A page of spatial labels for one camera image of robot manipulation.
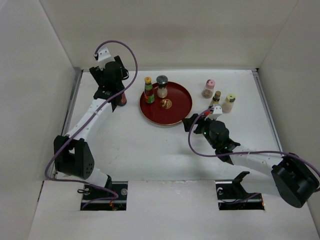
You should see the red chili sauce bottle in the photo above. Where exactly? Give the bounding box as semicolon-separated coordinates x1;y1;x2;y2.
144;76;155;104

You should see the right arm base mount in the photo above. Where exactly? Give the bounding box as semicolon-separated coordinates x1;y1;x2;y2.
215;171;265;211

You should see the pink cap spice shaker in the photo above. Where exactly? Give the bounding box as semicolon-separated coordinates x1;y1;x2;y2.
201;79;216;99

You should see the red lid sauce jar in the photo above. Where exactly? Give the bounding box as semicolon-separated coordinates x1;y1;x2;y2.
203;110;211;117

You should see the yellow cap salt shaker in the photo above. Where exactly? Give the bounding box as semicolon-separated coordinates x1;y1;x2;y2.
221;93;236;113

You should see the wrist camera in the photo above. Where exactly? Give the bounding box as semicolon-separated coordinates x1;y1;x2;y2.
207;104;223;120
96;47;113;71

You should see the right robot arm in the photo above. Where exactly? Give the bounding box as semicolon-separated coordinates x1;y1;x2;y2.
182;113;320;208

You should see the silver cap pepper shaker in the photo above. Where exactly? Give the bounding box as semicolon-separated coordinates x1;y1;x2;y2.
156;75;168;99

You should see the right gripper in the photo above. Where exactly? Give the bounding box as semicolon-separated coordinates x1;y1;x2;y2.
182;113;218;149

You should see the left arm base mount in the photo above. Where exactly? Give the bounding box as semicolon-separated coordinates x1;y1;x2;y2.
77;181;128;212

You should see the dark soy sauce bottle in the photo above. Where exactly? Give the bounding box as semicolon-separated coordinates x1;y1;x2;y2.
115;92;127;107

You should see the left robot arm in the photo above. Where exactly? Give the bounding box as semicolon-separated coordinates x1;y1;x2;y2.
53;55;129;200

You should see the purple cable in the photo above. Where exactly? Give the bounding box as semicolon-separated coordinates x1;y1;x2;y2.
187;108;320;193
44;39;139;211

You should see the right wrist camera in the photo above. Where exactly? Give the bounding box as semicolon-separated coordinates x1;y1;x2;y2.
207;104;223;120

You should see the red round lacquer tray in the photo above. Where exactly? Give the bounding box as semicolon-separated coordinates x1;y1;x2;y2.
139;82;193;126

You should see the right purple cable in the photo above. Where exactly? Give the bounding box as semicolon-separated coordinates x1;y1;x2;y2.
187;108;320;193

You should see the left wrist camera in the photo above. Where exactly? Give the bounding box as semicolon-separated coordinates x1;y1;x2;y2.
96;47;113;71

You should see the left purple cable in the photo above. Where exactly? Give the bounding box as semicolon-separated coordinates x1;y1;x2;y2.
44;39;139;211

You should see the small yellow label bottle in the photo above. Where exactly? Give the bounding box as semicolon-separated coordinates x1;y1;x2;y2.
209;91;221;108

